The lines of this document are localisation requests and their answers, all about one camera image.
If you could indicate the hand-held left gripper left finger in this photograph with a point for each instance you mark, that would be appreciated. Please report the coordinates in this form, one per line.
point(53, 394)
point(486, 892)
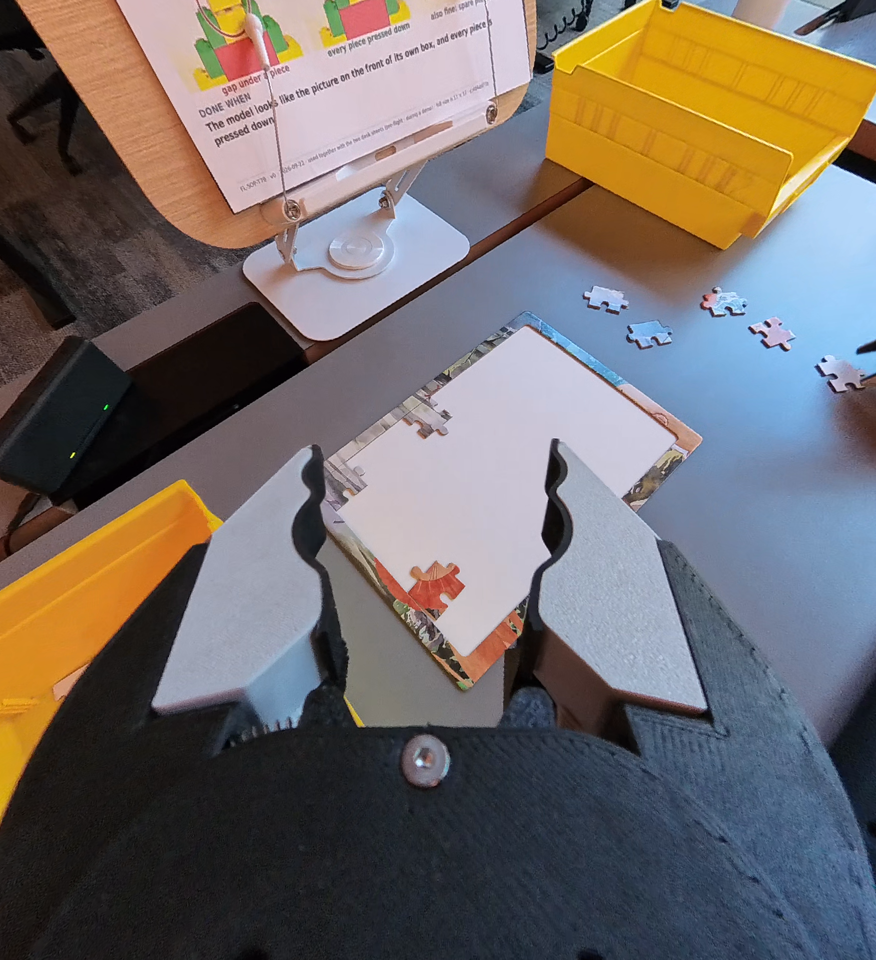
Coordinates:
point(250, 600)

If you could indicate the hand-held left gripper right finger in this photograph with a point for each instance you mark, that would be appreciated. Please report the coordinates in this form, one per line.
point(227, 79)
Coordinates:
point(618, 600)

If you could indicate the pale pink puzzle piece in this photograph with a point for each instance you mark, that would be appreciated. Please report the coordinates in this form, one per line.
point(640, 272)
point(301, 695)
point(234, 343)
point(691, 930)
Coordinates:
point(841, 373)

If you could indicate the red fan puzzle piece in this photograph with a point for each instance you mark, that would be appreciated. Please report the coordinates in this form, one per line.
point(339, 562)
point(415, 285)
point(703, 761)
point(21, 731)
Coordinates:
point(436, 583)

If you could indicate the puzzle frame board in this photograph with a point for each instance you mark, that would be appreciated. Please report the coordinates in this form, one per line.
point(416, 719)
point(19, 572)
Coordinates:
point(528, 420)

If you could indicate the yellow plastic bin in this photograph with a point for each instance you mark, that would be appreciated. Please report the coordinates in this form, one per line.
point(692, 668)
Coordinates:
point(47, 600)
point(708, 75)

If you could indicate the grey striped puzzle piece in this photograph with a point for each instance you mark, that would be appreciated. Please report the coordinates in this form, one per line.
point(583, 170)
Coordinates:
point(348, 480)

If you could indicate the pink blue puzzle piece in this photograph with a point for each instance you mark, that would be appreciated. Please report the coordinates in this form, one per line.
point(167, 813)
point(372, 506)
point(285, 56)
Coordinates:
point(723, 301)

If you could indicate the grey brown puzzle piece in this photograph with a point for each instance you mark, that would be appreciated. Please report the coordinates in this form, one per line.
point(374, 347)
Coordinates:
point(429, 420)

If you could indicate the black power adapter box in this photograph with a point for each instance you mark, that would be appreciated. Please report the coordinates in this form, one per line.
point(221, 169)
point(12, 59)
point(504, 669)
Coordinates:
point(40, 427)

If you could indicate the pale grey puzzle piece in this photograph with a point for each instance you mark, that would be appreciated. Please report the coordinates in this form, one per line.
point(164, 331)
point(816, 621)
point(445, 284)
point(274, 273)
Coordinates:
point(606, 298)

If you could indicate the white water bottle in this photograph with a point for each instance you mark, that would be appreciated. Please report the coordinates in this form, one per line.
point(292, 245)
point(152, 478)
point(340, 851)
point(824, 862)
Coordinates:
point(760, 7)

